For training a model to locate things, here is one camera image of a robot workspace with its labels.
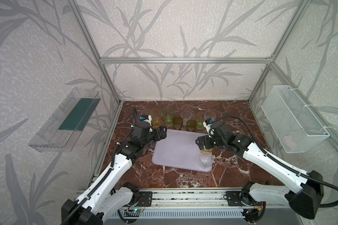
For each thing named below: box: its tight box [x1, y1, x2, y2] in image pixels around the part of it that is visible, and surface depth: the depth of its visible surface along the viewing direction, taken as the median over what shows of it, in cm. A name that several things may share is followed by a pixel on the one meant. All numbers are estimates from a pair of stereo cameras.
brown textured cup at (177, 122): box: [172, 116, 184, 131], surface depth 101 cm
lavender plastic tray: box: [152, 129, 213, 173], surface depth 92 cm
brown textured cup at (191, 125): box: [186, 119, 197, 132], surface depth 103 cm
